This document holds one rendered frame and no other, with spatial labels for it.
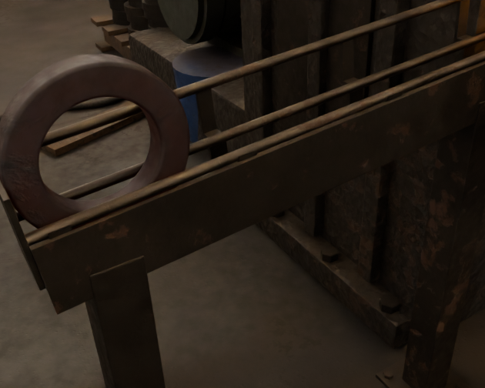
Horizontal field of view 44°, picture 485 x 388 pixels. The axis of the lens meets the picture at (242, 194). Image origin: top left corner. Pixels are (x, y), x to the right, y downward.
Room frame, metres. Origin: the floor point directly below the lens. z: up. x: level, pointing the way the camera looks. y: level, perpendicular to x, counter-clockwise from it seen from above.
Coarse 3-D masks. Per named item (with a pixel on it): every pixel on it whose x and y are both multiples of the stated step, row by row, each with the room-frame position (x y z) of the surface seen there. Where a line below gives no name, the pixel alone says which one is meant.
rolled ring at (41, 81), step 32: (64, 64) 0.51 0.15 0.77; (96, 64) 0.51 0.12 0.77; (128, 64) 0.53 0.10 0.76; (32, 96) 0.48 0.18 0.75; (64, 96) 0.49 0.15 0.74; (96, 96) 0.51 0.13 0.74; (128, 96) 0.52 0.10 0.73; (160, 96) 0.54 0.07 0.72; (0, 128) 0.48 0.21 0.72; (32, 128) 0.48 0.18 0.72; (160, 128) 0.54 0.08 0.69; (0, 160) 0.46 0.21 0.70; (32, 160) 0.47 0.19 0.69; (160, 160) 0.53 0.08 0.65; (32, 192) 0.47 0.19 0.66; (128, 192) 0.53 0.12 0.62; (160, 192) 0.53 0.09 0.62; (32, 224) 0.47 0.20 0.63
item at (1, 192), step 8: (0, 184) 0.47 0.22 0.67; (0, 192) 0.45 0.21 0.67; (8, 200) 0.44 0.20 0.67; (8, 208) 0.44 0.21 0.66; (8, 216) 0.45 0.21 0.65; (16, 216) 0.44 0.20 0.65; (16, 224) 0.44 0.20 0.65; (16, 232) 0.44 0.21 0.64; (24, 240) 0.44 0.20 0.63; (24, 248) 0.44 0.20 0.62; (24, 256) 0.49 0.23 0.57; (32, 256) 0.44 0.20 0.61; (32, 264) 0.44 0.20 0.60; (32, 272) 0.44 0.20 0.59; (40, 280) 0.44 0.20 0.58; (40, 288) 0.44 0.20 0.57
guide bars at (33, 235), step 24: (432, 72) 0.70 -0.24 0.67; (384, 96) 0.65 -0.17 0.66; (312, 120) 0.61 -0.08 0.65; (336, 120) 0.62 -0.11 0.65; (264, 144) 0.57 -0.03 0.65; (192, 168) 0.53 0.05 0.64; (216, 168) 0.54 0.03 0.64; (144, 192) 0.50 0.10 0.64; (72, 216) 0.47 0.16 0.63; (96, 216) 0.48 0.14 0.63
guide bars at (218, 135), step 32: (448, 0) 0.82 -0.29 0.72; (352, 32) 0.74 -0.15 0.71; (256, 64) 0.67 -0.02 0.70; (352, 64) 0.74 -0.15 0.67; (416, 64) 0.76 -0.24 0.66; (320, 96) 0.69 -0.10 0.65; (352, 96) 0.72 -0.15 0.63; (64, 128) 0.55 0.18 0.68; (96, 128) 0.57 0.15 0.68; (256, 128) 0.64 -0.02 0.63; (64, 192) 0.53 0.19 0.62
